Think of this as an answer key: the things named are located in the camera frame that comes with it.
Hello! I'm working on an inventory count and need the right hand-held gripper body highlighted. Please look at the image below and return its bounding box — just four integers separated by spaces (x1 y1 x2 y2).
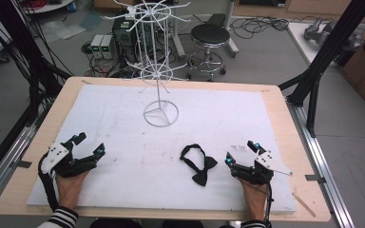
229 150 294 186

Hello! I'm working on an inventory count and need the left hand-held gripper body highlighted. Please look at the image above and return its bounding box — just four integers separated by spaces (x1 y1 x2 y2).
40 141 99 179

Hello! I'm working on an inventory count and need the black bow tie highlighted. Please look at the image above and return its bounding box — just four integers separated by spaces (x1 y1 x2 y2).
180 143 219 187

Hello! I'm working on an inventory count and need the white wire display rack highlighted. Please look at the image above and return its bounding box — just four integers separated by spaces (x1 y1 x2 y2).
104 0 192 128

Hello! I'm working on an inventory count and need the person's left hand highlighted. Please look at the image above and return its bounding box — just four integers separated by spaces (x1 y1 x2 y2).
55 170 91 212

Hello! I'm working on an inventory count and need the person's right hand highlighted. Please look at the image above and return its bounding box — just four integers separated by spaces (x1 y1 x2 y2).
240 180 269 222

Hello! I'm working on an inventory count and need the striped right sleeve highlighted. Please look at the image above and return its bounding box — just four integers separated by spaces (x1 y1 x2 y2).
240 219 268 228

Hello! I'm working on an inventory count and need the striped sleeve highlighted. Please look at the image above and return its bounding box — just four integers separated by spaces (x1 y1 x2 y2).
240 219 268 228
36 206 80 228

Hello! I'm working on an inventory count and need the striped left sleeve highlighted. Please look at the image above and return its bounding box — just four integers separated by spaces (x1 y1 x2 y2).
36 206 80 228

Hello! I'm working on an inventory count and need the wooden stick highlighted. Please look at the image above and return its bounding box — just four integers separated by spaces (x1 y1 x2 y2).
292 192 317 219

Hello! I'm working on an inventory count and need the white foam mat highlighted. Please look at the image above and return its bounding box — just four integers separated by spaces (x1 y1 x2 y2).
27 84 298 213

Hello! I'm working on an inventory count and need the grey power supply unit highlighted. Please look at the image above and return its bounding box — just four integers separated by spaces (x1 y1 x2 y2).
90 33 105 60
100 34 116 61

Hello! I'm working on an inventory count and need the black round stool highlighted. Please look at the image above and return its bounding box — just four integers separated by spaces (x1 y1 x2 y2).
186 24 232 83

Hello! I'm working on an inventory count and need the black computer tower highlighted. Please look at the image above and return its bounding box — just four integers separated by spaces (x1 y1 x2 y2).
111 16 141 63

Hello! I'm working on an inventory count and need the grey table leg stand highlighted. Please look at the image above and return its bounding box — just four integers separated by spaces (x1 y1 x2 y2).
222 0 240 59

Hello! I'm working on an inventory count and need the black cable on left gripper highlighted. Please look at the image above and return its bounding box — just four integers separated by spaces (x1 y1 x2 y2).
37 151 60 213

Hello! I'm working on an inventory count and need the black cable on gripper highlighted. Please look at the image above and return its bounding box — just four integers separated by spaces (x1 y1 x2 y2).
236 176 274 228
37 151 60 213

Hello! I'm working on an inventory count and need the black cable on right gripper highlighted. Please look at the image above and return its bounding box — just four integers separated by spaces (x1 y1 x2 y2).
236 176 274 228

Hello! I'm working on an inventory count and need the black metal frame post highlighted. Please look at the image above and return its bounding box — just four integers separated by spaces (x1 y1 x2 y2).
278 0 365 138
0 0 70 127

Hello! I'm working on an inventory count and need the bundle of floor cables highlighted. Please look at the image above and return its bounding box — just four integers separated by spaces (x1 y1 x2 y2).
229 16 291 41

